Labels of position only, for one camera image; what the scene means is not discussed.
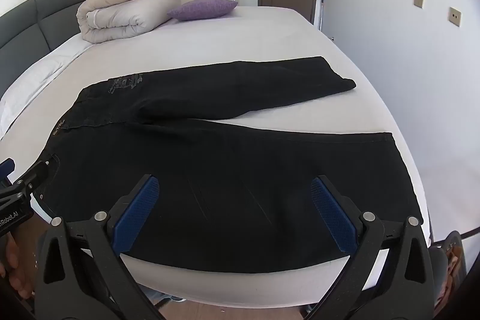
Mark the grey padded headboard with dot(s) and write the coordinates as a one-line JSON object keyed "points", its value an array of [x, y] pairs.
{"points": [[26, 24]]}

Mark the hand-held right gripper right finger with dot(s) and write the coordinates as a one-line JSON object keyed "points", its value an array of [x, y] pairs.
{"points": [[332, 215]]}

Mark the purple pillow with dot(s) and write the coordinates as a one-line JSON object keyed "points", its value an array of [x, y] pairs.
{"points": [[202, 8]]}

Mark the folded beige duvet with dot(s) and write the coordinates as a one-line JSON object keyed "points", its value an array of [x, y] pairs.
{"points": [[120, 16]]}

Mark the white flat pillow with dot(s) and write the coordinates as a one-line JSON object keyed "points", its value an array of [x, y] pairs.
{"points": [[41, 80]]}

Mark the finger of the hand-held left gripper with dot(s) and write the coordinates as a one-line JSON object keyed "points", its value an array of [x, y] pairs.
{"points": [[6, 170], [33, 175]]}

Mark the beige wall socket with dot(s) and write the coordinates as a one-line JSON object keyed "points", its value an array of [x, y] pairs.
{"points": [[455, 16], [418, 1]]}

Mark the bed with white sheet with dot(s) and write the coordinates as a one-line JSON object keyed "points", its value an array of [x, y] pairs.
{"points": [[262, 37]]}

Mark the person's left hand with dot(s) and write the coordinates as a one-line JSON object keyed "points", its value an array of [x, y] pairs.
{"points": [[17, 263]]}

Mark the black pants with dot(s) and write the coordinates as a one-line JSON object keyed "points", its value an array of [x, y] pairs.
{"points": [[225, 173]]}

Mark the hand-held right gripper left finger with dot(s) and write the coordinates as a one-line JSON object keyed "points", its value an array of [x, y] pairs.
{"points": [[137, 215]]}

